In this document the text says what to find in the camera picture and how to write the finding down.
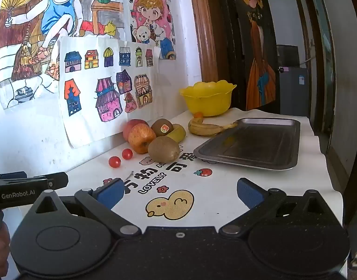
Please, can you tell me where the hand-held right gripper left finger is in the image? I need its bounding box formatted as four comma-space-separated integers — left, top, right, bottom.
30, 177, 142, 238

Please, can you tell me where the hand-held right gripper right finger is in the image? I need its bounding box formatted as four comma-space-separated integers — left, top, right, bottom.
219, 177, 330, 238

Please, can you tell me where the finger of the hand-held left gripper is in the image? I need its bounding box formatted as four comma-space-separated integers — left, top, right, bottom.
0, 172, 27, 180
26, 172, 69, 190

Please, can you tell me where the metal tray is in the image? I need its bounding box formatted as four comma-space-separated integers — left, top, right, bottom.
193, 117, 301, 171

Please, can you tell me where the red yellow striped apple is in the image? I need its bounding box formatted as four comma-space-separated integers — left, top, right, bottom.
128, 124, 156, 154

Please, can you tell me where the plain brown kiwi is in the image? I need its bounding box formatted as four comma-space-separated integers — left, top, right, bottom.
148, 136, 181, 164

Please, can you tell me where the ripe spotted banana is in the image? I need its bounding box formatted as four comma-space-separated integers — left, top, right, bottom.
188, 117, 239, 136

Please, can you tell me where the kiwi with sticker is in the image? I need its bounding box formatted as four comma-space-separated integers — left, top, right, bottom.
151, 118, 175, 137

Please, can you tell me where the person's left hand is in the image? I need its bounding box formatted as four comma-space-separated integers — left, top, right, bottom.
0, 224, 11, 280

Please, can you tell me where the colourful houses drawing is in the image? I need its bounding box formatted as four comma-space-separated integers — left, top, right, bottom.
57, 36, 164, 149

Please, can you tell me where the yellow scalloped plastic bowl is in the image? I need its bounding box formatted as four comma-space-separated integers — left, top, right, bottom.
179, 80, 237, 116

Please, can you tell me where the grey refrigerator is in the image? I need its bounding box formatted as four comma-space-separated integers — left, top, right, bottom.
279, 66, 309, 117

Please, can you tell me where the dark door with painted figure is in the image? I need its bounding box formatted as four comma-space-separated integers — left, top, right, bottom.
222, 0, 279, 114

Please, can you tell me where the black box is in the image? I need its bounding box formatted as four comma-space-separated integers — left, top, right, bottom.
276, 44, 300, 67

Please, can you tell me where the glass panel side door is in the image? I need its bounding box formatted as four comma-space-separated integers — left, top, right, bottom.
304, 0, 336, 155

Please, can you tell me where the boy with fan drawing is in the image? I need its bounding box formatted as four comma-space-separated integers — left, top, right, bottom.
0, 0, 131, 110

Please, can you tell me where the girl with bear drawing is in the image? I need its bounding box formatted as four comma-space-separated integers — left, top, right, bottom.
129, 0, 177, 62

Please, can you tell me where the wooden door frame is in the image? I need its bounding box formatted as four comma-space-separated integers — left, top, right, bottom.
188, 0, 357, 228

